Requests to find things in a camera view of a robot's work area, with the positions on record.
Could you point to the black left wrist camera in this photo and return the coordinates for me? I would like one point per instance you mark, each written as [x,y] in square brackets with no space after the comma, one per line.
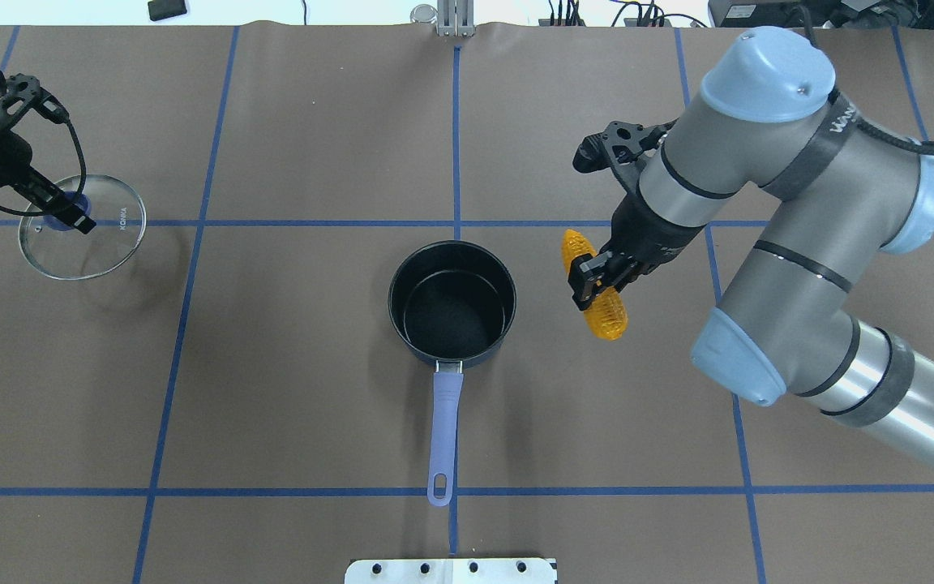
[20,94]

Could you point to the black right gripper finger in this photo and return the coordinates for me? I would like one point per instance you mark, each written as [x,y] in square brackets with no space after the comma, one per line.
[586,275]
[623,272]

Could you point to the yellow corn cob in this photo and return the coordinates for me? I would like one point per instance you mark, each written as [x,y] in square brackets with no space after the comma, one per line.
[600,305]

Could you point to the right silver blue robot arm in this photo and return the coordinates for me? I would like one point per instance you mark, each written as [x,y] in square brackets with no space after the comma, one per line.
[770,113]

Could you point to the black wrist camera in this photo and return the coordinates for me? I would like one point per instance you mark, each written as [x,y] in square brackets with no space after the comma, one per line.
[20,94]
[624,148]

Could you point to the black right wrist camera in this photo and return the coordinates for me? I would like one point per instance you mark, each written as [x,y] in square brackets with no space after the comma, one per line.
[624,148]

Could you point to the small black square pad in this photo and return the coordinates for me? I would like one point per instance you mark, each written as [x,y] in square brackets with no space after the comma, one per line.
[161,10]

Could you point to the brown paper table mat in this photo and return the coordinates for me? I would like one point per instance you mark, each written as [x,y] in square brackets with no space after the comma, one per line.
[235,405]

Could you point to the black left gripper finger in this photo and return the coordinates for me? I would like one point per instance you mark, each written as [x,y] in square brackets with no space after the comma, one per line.
[71,208]
[40,195]

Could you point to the dark blue saucepan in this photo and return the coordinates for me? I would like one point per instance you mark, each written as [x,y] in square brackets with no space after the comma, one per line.
[452,304]

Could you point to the aluminium frame post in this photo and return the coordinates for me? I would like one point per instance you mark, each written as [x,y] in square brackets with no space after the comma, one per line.
[455,18]

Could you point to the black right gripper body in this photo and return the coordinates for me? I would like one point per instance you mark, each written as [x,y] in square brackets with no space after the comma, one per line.
[644,228]

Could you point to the white camera mast with base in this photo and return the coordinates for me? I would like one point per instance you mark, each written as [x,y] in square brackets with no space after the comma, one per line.
[454,570]

